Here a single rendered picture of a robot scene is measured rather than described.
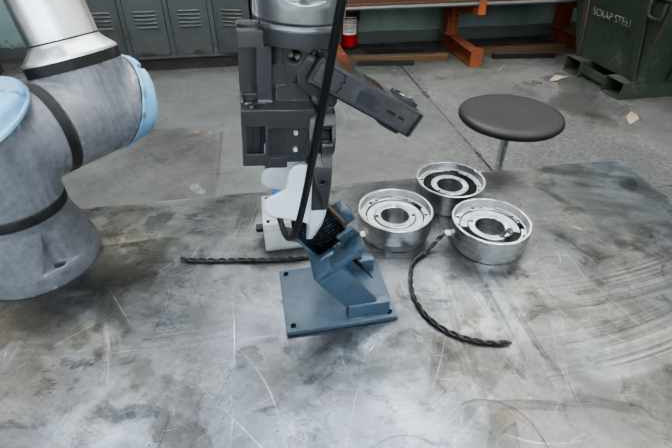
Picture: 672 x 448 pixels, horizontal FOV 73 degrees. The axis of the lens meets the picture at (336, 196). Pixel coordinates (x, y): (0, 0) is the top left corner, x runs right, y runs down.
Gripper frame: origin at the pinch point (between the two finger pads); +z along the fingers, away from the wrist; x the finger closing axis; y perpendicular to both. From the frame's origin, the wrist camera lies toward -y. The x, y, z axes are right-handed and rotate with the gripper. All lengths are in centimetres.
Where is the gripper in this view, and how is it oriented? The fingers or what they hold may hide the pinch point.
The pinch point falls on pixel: (314, 218)
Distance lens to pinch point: 48.8
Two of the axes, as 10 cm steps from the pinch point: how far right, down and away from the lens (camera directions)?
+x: 1.9, 5.5, -8.2
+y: -9.8, 0.5, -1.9
